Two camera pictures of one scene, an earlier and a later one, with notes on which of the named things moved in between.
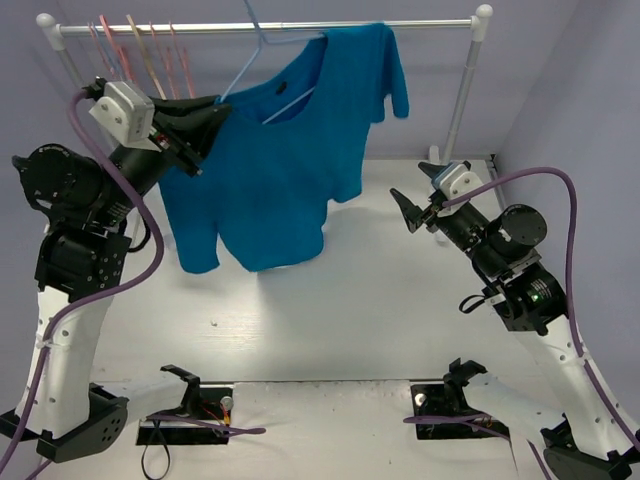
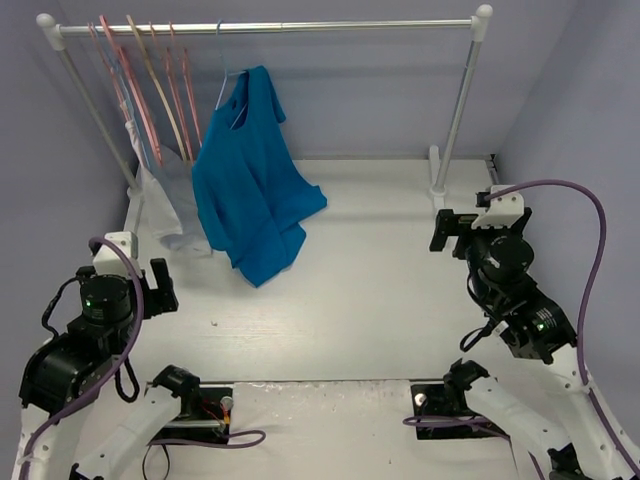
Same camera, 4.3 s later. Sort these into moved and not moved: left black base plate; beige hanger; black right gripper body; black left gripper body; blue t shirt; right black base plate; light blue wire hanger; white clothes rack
Moved: light blue wire hanger; black right gripper body; blue t shirt; black left gripper body
Not moved: right black base plate; white clothes rack; left black base plate; beige hanger
